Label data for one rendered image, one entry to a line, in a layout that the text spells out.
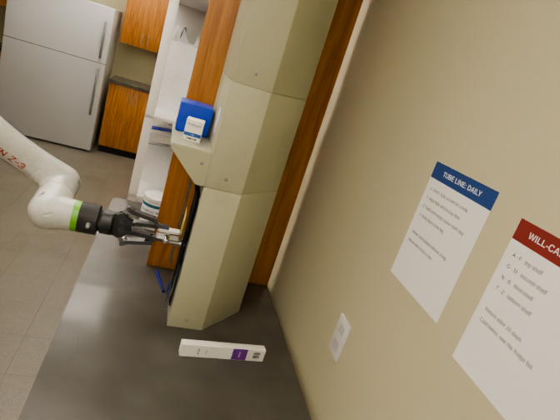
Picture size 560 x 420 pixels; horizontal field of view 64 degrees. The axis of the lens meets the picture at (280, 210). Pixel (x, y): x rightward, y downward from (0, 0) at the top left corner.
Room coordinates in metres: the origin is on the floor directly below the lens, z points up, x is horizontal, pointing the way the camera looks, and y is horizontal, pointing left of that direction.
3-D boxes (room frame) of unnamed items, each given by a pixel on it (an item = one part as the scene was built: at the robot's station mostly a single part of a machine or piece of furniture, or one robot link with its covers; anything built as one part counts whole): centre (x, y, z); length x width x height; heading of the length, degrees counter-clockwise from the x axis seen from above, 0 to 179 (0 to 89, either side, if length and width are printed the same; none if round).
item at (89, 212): (1.21, 0.53, 1.20); 0.12 x 0.06 x 0.09; 17
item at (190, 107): (1.40, 0.35, 1.56); 0.10 x 0.10 x 0.09; 17
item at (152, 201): (1.89, 0.54, 1.02); 0.13 x 0.13 x 0.15
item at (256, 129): (1.39, 0.15, 1.33); 0.32 x 0.25 x 0.77; 17
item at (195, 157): (1.34, 0.33, 1.46); 0.32 x 0.11 x 0.10; 17
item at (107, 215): (1.24, 0.46, 1.20); 0.09 x 0.07 x 0.08; 107
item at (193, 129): (1.29, 0.31, 1.54); 0.05 x 0.05 x 0.06; 11
